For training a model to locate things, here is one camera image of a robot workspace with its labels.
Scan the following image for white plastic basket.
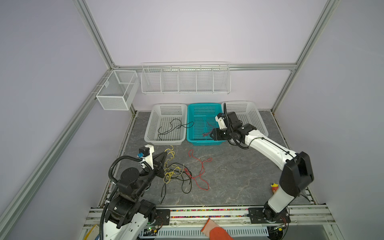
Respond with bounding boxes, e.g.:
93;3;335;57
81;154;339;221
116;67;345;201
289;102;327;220
144;104;188;146
221;101;269;137

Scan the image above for toy ice cream cone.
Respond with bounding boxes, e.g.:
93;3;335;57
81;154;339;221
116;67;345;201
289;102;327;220
271;183;279;194

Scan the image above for teal plastic basket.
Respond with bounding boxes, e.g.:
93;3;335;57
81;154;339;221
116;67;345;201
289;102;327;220
187;103;224;146

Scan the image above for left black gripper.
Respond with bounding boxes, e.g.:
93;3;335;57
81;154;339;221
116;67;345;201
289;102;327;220
133;150;167;199

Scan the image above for white wire wall shelf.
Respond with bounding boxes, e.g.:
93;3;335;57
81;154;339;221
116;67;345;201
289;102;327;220
141;62;232;95

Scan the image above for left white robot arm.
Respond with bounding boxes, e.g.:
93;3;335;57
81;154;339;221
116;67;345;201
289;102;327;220
99;153;167;240

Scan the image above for black cable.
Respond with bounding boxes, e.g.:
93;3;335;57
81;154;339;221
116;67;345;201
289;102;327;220
157;118;195;141

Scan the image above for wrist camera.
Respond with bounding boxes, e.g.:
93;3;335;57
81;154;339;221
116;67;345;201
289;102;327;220
215;113;228;130
138;145;155;170

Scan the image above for colourful bead strip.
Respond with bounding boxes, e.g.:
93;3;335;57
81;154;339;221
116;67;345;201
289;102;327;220
170;207;249;219

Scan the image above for right white plastic basket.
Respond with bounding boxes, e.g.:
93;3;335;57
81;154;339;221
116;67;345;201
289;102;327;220
221;101;269;137

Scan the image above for orange red glove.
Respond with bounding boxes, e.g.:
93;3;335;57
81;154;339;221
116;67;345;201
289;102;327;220
201;218;234;240

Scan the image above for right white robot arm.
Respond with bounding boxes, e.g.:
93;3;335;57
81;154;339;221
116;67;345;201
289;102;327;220
210;112;314;223

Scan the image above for red yellow black cables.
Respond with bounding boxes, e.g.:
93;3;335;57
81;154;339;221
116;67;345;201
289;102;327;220
160;145;193;205

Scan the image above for red cable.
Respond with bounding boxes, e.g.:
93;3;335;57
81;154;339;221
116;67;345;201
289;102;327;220
202;119;215;138
184;149;213;191

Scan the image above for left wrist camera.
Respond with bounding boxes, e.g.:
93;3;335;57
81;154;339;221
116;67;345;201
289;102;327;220
138;145;155;170

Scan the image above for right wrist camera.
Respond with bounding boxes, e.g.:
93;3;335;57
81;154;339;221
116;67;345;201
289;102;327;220
215;113;228;130

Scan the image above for white mesh wall box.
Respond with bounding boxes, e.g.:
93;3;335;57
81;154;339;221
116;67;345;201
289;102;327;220
96;70;140;111

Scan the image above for left white plastic basket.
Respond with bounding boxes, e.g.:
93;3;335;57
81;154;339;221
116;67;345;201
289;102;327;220
144;104;188;146

